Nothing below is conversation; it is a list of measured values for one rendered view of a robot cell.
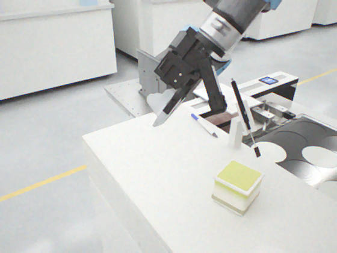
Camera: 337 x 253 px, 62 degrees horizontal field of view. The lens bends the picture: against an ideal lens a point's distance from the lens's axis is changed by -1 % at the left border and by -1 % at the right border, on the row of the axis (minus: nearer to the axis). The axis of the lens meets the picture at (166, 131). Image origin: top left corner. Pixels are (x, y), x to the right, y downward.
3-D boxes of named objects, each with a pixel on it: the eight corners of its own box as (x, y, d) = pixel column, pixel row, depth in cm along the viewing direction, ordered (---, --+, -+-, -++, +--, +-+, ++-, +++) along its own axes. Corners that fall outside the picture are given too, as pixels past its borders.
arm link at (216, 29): (241, 38, 57) (241, 32, 49) (226, 56, 59) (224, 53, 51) (213, 15, 58) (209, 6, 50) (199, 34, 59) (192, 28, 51)
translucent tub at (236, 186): (259, 197, 58) (265, 173, 55) (242, 219, 54) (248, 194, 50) (228, 181, 63) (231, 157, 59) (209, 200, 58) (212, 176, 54)
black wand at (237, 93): (228, 79, 67) (231, 78, 66) (231, 78, 68) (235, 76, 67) (255, 158, 68) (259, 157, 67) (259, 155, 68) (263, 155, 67)
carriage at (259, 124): (286, 121, 107) (288, 115, 105) (216, 155, 89) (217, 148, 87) (269, 113, 112) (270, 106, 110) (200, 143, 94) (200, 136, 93)
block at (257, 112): (273, 121, 101) (275, 114, 99) (267, 124, 99) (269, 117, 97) (256, 113, 106) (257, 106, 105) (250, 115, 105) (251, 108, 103)
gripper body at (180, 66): (161, 74, 63) (195, 29, 59) (190, 99, 62) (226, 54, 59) (150, 74, 56) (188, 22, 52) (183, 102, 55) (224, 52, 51)
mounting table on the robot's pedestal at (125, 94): (105, 109, 149) (103, 86, 142) (175, 90, 169) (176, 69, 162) (146, 152, 117) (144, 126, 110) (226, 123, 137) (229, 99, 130)
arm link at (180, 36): (169, 48, 133) (186, 25, 132) (191, 65, 133) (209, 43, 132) (168, 41, 121) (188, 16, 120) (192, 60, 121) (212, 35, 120)
